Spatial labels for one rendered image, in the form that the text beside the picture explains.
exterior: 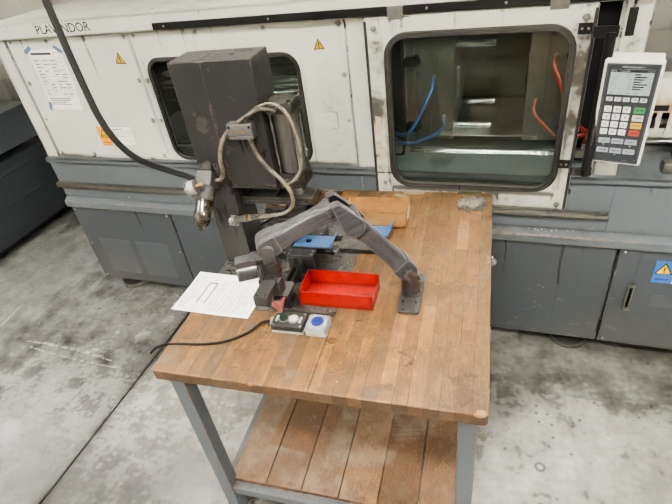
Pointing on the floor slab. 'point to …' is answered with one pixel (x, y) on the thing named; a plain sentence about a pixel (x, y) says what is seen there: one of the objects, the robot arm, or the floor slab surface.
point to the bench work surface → (358, 378)
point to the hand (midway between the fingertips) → (280, 309)
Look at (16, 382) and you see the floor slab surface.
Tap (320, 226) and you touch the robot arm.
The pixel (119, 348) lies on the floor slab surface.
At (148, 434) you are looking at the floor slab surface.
